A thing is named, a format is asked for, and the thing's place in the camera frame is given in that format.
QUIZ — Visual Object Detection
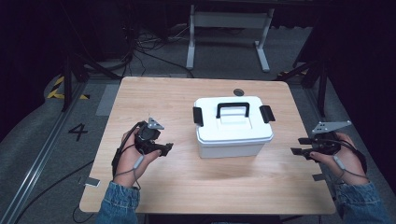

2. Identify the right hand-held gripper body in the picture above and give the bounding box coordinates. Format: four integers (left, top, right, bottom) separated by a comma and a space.
310, 120, 353, 157

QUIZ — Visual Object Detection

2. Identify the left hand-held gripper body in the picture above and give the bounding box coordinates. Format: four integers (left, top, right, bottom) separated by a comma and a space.
134, 117, 169, 155

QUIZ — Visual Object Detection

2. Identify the white storage box black handle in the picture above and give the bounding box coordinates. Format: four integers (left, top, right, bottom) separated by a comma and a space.
192, 95, 276, 160

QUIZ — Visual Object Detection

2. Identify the person's right hand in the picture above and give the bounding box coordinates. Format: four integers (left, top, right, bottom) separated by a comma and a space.
309, 132, 369, 187

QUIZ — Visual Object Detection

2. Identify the person's left hand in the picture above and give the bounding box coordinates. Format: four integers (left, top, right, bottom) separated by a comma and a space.
113, 128, 163, 188

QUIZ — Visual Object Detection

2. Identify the black tripod stand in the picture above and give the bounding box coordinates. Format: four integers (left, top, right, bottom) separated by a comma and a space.
274, 57, 332, 119
60, 50, 123, 113

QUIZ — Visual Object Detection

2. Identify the grey cable with plug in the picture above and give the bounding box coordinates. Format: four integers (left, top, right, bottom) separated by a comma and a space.
112, 153, 146, 191
332, 154, 369, 185

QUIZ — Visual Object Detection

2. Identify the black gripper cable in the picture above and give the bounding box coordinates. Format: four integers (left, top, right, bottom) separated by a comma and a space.
321, 137, 368, 175
111, 121, 146, 176

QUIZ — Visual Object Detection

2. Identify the bundle of black cables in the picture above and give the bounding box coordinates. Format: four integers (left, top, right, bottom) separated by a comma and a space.
122, 21, 195, 79

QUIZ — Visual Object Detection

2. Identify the black floor cable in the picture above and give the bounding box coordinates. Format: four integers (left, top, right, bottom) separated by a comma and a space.
12, 160, 95, 224

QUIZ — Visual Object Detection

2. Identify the aluminium floor rail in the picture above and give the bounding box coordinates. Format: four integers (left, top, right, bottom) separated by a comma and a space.
0, 83, 89, 224

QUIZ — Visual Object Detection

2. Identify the white metal desk frame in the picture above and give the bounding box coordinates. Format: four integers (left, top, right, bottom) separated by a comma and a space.
185, 4, 276, 74

